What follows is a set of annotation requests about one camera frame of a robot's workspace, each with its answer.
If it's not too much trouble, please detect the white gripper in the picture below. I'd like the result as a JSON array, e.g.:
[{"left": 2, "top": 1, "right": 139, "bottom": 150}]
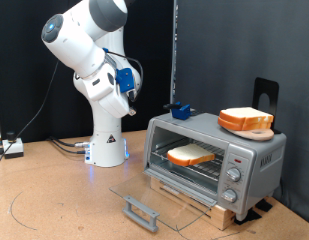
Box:
[{"left": 81, "top": 63, "right": 138, "bottom": 120}]

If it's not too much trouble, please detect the blue plastic fork grip block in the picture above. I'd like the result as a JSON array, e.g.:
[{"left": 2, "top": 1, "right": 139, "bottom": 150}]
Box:
[{"left": 170, "top": 102, "right": 192, "bottom": 121}]

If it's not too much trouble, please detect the white bread slice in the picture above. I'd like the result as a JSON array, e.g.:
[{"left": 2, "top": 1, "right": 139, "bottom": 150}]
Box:
[
  {"left": 217, "top": 116, "right": 273, "bottom": 132},
  {"left": 166, "top": 143, "right": 216, "bottom": 167},
  {"left": 218, "top": 106, "right": 275, "bottom": 124}
]

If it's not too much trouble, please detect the glass oven door with handle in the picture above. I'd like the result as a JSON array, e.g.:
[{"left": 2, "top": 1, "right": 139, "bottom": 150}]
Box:
[{"left": 109, "top": 167, "right": 219, "bottom": 233}]

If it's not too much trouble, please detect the silver oven knob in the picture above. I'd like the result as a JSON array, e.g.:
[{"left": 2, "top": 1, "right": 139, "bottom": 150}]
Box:
[
  {"left": 226, "top": 166, "right": 242, "bottom": 183},
  {"left": 221, "top": 188, "right": 238, "bottom": 204}
]

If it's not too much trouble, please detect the silver toaster oven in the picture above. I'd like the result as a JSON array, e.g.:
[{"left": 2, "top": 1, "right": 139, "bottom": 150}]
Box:
[{"left": 142, "top": 111, "right": 288, "bottom": 222}]

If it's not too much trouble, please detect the grey metal pole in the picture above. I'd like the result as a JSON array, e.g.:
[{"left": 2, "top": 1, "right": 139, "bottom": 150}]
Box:
[{"left": 170, "top": 0, "right": 179, "bottom": 105}]

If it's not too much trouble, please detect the round wooden plate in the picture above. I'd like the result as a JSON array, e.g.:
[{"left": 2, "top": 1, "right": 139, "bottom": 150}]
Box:
[{"left": 223, "top": 127, "right": 275, "bottom": 142}]

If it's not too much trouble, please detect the dark grey backdrop curtain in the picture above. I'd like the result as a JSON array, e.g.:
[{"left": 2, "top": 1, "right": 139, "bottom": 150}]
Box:
[{"left": 175, "top": 0, "right": 309, "bottom": 226}]

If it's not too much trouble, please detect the black backdrop curtain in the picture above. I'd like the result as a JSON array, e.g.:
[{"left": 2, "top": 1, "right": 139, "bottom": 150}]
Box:
[{"left": 0, "top": 0, "right": 177, "bottom": 144}]

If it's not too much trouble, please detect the black metal bookend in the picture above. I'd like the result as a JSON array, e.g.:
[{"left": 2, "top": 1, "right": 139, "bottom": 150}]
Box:
[{"left": 252, "top": 77, "right": 283, "bottom": 135}]

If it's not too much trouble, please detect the wooden slatted base block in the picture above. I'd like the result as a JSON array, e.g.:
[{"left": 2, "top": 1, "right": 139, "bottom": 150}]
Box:
[{"left": 149, "top": 176, "right": 237, "bottom": 232}]

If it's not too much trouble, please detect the black foam pad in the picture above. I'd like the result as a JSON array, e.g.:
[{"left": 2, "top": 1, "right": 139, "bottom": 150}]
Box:
[
  {"left": 233, "top": 208, "right": 262, "bottom": 226},
  {"left": 255, "top": 198, "right": 273, "bottom": 213}
]

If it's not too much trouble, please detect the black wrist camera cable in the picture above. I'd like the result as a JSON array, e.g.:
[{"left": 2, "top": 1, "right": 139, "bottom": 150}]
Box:
[{"left": 105, "top": 49, "right": 144, "bottom": 103}]

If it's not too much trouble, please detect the black cable with silver connector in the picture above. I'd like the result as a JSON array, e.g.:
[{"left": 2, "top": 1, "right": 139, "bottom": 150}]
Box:
[{"left": 48, "top": 136, "right": 92, "bottom": 148}]

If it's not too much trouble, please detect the black base power cable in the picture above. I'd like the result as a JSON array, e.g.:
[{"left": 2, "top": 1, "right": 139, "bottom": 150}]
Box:
[{"left": 50, "top": 139, "right": 88, "bottom": 155}]

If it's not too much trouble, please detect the wire oven rack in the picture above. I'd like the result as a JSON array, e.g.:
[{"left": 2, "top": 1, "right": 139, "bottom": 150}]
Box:
[{"left": 150, "top": 137, "right": 226, "bottom": 181}]

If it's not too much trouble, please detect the black emergency stop cable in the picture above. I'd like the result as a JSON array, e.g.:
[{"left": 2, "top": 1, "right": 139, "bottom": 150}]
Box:
[{"left": 0, "top": 61, "right": 61, "bottom": 174}]

